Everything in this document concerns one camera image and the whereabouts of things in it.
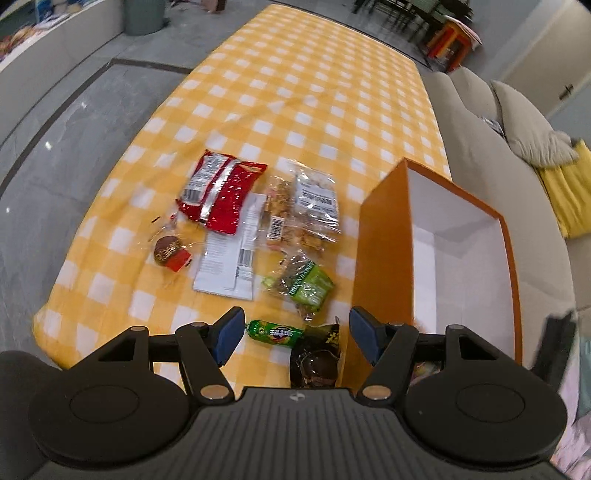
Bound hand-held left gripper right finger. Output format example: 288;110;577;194
351;307;527;401

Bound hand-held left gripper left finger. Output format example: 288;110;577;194
69;308;245;401

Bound green candy roll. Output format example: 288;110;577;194
247;319;305;347

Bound dark snack packet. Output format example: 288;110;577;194
290;320;345;388

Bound white snack packet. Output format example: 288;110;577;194
193;194;264;301

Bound green snack packet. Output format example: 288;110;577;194
261;251;335;324

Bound orange cardboard box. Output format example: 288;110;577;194
353;157;524;391

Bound round chocolate snack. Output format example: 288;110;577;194
150;215;192;273

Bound red snack packet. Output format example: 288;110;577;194
175;149;269;236

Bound clear bag with white label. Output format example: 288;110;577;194
285;159;342;254

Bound yellow pillow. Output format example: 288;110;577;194
536;141;591;238

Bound beige sofa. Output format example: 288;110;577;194
422;67;591;416

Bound grey pillow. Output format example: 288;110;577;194
490;79;580;167

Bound yellow checkered tablecloth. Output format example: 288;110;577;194
31;4;453;393

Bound orange stool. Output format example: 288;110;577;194
427;18;483;70

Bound dining table with chairs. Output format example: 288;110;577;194
353;0;472;42

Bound grey trash bin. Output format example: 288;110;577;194
122;0;167;37

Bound white counter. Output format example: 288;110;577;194
0;0;125;72

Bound colourful goods on counter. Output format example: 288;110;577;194
0;0;86;61

